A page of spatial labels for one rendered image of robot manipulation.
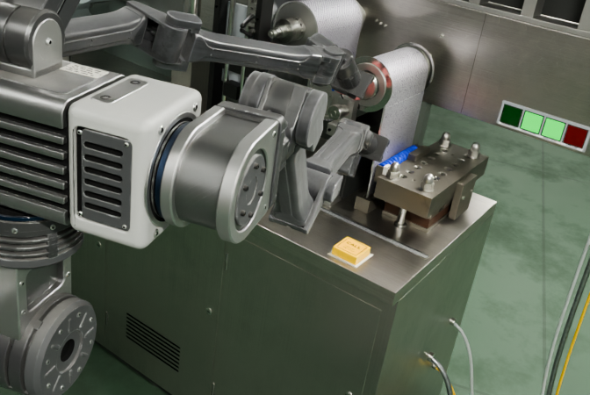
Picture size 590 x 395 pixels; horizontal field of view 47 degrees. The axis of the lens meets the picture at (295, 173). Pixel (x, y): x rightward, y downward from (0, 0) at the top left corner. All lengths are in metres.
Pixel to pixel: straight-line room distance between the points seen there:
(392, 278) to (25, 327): 0.94
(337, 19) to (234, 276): 0.77
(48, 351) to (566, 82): 1.47
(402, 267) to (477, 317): 1.55
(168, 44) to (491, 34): 0.99
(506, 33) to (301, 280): 0.87
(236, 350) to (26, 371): 1.17
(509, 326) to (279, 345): 1.52
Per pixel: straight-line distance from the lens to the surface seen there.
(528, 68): 1.98
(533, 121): 2.00
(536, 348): 3.17
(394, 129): 1.90
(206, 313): 2.09
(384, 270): 1.67
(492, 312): 3.28
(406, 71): 1.87
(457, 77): 2.06
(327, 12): 1.92
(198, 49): 1.38
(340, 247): 1.67
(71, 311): 0.97
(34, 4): 0.81
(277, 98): 0.88
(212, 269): 1.98
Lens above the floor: 1.79
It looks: 26 degrees down
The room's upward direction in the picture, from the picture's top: 8 degrees clockwise
